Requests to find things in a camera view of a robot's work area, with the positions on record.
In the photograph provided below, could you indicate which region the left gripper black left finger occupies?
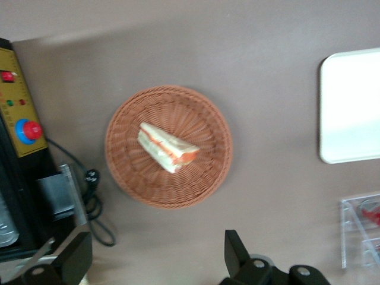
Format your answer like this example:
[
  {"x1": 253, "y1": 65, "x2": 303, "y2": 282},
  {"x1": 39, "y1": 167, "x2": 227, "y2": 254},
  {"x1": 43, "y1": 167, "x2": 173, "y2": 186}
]
[{"x1": 17, "y1": 230, "x2": 93, "y2": 285}]

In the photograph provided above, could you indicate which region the metal pan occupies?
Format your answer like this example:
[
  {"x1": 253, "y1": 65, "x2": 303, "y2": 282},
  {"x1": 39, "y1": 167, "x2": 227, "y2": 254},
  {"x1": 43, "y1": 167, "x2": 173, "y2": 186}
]
[{"x1": 0, "y1": 189, "x2": 20, "y2": 249}]

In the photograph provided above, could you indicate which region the black power cable with plug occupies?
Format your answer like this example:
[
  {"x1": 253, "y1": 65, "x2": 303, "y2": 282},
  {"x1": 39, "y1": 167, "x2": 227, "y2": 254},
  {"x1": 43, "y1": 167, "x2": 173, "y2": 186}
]
[{"x1": 46, "y1": 138, "x2": 116, "y2": 248}]

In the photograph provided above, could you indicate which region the cream plastic tray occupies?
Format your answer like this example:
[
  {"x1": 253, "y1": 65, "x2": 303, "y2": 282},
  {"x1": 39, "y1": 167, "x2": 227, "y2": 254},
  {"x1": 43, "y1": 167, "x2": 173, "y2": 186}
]
[{"x1": 319, "y1": 47, "x2": 380, "y2": 165}]

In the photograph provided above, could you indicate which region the round brown wicker basket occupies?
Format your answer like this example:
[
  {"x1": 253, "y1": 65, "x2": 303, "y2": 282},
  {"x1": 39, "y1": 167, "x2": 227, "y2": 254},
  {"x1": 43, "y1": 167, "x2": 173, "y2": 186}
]
[{"x1": 104, "y1": 85, "x2": 233, "y2": 210}]

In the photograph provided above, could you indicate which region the clear acrylic bottle rack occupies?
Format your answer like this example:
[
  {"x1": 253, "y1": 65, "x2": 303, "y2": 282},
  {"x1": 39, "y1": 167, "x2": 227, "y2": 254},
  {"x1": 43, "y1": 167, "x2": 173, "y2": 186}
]
[{"x1": 340, "y1": 192, "x2": 380, "y2": 270}]

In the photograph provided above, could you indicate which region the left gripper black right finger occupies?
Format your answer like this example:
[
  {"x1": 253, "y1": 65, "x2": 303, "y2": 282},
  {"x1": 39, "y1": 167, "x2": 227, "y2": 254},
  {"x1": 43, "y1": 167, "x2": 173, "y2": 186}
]
[{"x1": 219, "y1": 230, "x2": 274, "y2": 285}]

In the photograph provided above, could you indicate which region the triangular sandwich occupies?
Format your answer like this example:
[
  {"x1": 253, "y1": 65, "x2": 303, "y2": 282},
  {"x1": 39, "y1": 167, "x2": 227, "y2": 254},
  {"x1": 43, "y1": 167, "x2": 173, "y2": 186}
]
[{"x1": 137, "y1": 122, "x2": 200, "y2": 175}]

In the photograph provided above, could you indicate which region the black appliance with yellow panel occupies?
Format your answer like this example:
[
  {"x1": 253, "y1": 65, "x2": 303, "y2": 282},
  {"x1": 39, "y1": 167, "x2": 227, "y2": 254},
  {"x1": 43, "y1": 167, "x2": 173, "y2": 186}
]
[{"x1": 0, "y1": 37, "x2": 91, "y2": 283}]

